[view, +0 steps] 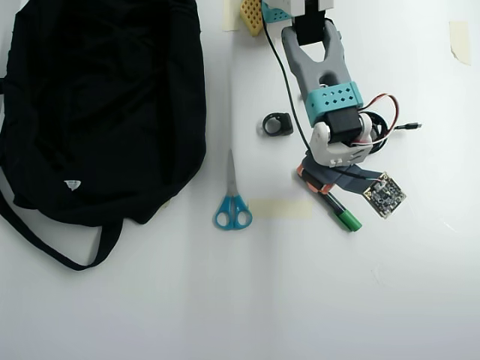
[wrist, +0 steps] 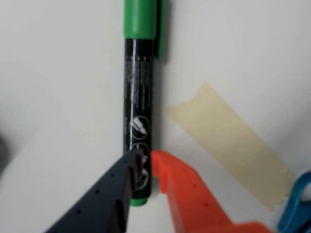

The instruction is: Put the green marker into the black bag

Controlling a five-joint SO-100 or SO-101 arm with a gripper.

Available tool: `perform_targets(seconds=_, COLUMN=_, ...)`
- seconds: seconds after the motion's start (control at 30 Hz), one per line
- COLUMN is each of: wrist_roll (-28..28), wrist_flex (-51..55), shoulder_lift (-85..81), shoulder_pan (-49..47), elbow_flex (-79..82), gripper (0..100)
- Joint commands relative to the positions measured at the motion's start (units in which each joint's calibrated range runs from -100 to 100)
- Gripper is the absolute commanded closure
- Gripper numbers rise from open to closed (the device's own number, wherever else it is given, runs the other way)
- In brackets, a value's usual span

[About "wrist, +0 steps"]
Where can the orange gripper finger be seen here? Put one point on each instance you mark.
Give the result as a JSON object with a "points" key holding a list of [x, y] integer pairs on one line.
{"points": [[189, 201]]}

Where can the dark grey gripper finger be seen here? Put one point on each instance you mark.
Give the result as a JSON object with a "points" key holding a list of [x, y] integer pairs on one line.
{"points": [[97, 206]]}

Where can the green marker with black barrel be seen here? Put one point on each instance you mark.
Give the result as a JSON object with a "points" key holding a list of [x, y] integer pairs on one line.
{"points": [[138, 97]]}

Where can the wide masking tape strip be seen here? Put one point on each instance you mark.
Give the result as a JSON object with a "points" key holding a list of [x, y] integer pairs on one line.
{"points": [[230, 140]]}

